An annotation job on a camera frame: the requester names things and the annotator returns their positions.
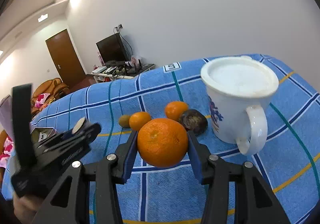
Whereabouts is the green kiwi fruit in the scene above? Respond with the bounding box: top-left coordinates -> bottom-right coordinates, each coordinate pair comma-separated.
118,115 -> 131,128

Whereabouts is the dark brown passion fruit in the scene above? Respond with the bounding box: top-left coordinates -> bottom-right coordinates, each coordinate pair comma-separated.
178,109 -> 208,136

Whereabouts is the large orange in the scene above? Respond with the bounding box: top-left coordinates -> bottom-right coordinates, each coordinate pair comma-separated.
137,118 -> 188,168

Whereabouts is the person left hand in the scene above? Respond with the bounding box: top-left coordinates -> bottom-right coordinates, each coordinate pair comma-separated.
13,193 -> 43,224

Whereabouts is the pink metal tin box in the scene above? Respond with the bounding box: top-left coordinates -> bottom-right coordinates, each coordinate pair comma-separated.
31,127 -> 57,144

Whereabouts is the purple thermos bottle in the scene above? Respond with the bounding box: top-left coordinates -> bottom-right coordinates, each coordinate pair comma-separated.
0,95 -> 14,139

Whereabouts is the orange leather armchair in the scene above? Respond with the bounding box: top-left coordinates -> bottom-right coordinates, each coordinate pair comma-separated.
31,77 -> 71,105

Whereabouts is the orange left in row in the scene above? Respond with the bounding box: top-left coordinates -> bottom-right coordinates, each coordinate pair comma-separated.
129,112 -> 151,131

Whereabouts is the orange in row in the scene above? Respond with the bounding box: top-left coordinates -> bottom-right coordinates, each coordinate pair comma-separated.
164,101 -> 189,121
129,112 -> 151,131

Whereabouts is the brown wooden door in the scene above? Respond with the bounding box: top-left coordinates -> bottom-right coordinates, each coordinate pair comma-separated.
46,29 -> 86,87

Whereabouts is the white tv stand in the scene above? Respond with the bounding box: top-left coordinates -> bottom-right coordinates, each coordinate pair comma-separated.
89,63 -> 155,83

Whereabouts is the white floral mug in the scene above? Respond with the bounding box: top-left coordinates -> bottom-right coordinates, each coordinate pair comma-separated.
201,56 -> 279,156

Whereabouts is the orange right in row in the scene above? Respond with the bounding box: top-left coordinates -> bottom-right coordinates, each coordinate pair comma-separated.
164,101 -> 189,121

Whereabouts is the pink box beside television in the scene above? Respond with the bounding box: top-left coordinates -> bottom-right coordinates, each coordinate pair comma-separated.
97,51 -> 104,65

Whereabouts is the blue plaid blanket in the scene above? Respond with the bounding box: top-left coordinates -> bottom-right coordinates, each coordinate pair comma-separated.
31,54 -> 319,223

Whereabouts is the black router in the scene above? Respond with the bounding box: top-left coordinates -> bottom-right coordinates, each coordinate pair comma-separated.
129,58 -> 143,72

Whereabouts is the black television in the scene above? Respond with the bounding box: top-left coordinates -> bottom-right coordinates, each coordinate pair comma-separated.
96,33 -> 129,63

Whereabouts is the wall power socket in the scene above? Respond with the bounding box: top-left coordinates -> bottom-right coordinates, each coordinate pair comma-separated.
115,24 -> 123,32

